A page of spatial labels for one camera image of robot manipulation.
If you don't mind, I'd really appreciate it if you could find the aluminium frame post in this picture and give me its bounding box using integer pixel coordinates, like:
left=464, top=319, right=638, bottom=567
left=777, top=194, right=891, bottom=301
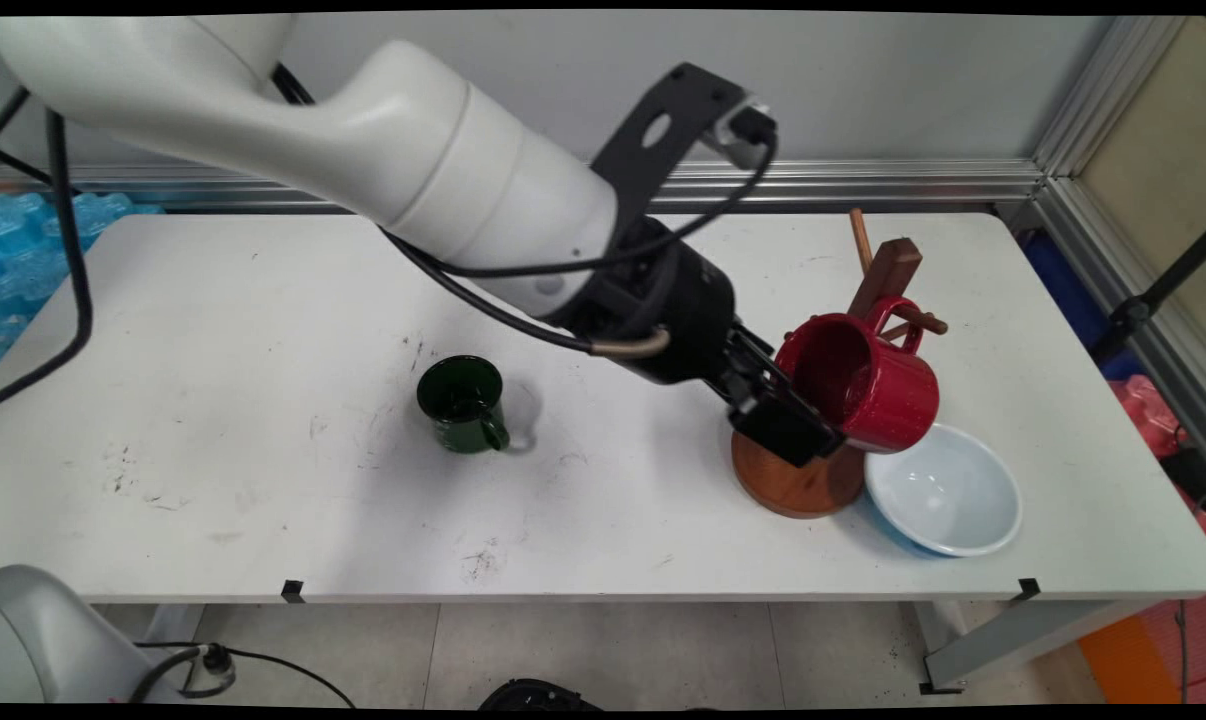
left=998, top=15, right=1206, bottom=471

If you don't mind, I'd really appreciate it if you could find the black tripod stand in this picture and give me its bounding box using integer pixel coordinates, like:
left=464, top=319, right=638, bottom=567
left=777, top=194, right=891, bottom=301
left=1088, top=225, right=1206, bottom=366

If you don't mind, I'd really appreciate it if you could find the black round floor object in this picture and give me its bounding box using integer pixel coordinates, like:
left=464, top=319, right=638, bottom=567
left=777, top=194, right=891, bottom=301
left=478, top=678, right=604, bottom=711

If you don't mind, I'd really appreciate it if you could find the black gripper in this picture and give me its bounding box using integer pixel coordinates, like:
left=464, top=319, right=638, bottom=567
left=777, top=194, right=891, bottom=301
left=551, top=213, right=851, bottom=470

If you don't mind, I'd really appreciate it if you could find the dark green enamel mug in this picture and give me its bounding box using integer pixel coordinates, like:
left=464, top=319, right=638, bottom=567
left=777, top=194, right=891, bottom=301
left=416, top=355, right=512, bottom=455

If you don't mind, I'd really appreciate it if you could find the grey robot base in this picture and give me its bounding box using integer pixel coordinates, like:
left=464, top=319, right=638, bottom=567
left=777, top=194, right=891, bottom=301
left=0, top=565, right=189, bottom=706

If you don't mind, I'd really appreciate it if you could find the orange and red box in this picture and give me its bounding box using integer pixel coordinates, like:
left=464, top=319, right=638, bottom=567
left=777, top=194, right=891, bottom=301
left=1078, top=595, right=1206, bottom=706

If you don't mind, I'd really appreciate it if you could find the aluminium frame rail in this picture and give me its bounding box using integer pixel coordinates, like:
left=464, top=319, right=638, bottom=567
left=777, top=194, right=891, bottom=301
left=0, top=158, right=1049, bottom=213

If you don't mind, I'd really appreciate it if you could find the thick black hanging cable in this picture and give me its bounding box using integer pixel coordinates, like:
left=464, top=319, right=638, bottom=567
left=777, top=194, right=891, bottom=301
left=0, top=108, right=96, bottom=406

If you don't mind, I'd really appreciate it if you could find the red plastic bag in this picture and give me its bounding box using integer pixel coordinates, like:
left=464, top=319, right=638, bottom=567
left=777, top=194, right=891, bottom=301
left=1108, top=375, right=1189, bottom=459

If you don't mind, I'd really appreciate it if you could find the wooden mug tree stand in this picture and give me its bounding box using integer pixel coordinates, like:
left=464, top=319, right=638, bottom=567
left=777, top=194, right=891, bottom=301
left=731, top=208, right=950, bottom=521

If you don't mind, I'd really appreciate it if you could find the grey table leg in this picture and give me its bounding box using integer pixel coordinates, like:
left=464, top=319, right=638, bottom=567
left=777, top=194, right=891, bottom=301
left=913, top=598, right=1164, bottom=693
left=138, top=603, right=206, bottom=651

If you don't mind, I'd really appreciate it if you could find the blue plastic crate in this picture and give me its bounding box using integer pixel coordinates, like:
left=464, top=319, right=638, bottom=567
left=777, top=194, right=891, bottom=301
left=1018, top=230, right=1144, bottom=381

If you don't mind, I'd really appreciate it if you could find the red enamel mug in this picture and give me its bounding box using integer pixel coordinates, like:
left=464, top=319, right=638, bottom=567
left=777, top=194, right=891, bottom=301
left=775, top=297, right=941, bottom=454

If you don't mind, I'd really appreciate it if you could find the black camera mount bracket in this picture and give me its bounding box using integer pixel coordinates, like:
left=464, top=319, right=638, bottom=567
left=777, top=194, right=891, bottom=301
left=591, top=62, right=754, bottom=251

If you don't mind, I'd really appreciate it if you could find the black diagonal cable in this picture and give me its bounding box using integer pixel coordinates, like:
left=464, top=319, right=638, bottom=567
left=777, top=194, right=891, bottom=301
left=0, top=148, right=82, bottom=196

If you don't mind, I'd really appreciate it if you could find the white and blue bowl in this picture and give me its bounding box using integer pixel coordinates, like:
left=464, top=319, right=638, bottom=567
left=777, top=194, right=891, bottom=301
left=863, top=422, right=1022, bottom=559

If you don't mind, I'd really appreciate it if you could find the black cable with brass connector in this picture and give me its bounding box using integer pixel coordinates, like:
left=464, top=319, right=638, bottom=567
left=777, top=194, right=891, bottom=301
left=271, top=62, right=672, bottom=361

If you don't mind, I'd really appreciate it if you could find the black floor cable with plug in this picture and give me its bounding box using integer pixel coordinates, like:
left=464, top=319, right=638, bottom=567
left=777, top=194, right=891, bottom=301
left=128, top=640, right=359, bottom=709

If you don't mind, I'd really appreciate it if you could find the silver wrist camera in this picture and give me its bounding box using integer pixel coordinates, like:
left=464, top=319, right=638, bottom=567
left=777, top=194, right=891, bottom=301
left=713, top=95, right=779, bottom=171

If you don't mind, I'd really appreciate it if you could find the blue plastic bubble wrap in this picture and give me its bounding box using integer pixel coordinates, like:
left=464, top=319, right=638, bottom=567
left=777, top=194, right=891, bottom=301
left=0, top=192, right=164, bottom=366

